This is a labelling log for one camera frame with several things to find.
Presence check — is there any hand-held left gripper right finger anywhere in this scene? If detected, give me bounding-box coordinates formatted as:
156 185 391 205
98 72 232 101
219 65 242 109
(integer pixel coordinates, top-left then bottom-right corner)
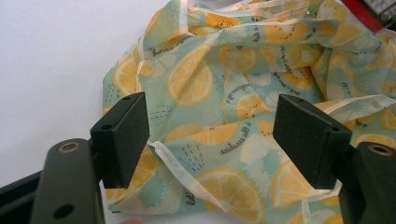
272 93 353 191

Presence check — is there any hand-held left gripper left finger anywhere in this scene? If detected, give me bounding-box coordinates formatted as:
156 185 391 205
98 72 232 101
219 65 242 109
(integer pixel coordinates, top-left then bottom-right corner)
90 91 150 190

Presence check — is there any lemon print cloth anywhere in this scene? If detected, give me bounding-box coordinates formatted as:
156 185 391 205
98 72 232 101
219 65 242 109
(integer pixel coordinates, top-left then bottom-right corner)
102 0 396 224

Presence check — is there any red and grey object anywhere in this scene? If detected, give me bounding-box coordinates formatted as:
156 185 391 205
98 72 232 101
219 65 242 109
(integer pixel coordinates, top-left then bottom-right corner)
340 0 396 35

